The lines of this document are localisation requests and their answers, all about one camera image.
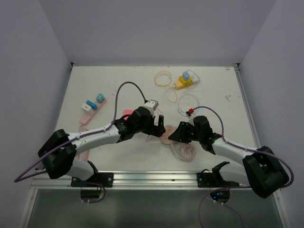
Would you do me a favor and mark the orange yellow charger plug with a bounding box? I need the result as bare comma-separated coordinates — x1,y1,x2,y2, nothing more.
173,81,183,90

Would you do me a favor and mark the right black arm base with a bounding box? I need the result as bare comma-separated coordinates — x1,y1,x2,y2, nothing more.
196,170,240,188

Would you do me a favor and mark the pink plug adapter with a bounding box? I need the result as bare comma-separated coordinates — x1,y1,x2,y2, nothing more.
123,109,133,119

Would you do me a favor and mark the white plug on cube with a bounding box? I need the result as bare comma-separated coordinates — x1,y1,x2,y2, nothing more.
191,75,200,84

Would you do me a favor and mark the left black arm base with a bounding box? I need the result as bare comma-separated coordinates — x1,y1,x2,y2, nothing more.
71,172,114,188

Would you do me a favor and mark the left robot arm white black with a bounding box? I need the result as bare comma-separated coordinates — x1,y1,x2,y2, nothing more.
38,106,165,187

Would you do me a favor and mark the blue thin charging cable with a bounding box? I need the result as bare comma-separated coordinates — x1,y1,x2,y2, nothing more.
177,69,202,117

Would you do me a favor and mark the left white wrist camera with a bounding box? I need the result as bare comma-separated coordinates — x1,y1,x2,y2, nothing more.
143,100,159,115

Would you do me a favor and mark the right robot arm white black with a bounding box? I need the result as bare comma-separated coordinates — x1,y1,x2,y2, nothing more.
169,116,294,198

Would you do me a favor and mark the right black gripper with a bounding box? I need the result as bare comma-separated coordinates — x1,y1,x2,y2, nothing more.
169,121,202,144

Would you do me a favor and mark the yellow charging cable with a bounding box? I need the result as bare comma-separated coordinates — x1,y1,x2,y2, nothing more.
154,71,179,103

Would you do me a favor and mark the pink charging cable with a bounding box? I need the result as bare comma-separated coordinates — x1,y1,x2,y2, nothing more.
146,108,164,143

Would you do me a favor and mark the coiled pink socket cord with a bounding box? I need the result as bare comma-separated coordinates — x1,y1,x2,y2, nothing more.
171,143,197,162

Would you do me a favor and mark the aluminium front rail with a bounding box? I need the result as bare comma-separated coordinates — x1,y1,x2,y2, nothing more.
30,169,281,190

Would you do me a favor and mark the pink rectangular power strip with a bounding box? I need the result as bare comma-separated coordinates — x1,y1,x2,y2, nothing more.
79,99,106,125

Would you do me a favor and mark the light blue charger plug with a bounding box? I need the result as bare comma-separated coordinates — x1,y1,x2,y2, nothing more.
182,71,190,81

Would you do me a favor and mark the teal plug adapter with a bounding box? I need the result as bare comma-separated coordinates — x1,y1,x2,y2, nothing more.
96,93,105,103

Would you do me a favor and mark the yellow cube socket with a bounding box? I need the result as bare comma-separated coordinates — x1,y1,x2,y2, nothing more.
179,76,192,88

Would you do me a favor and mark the blue plug adapter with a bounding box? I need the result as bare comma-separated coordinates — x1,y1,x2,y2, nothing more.
86,100,98,110

